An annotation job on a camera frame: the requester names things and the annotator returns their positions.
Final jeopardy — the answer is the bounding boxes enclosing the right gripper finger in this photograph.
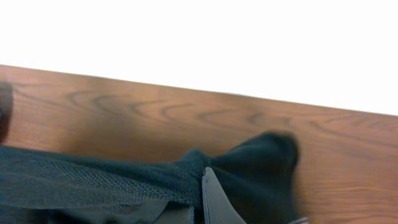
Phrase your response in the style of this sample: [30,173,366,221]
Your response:
[201,167,246,224]

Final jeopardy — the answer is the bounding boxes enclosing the black t-shirt with logo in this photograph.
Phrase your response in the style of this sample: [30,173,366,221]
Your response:
[1,132,309,223]

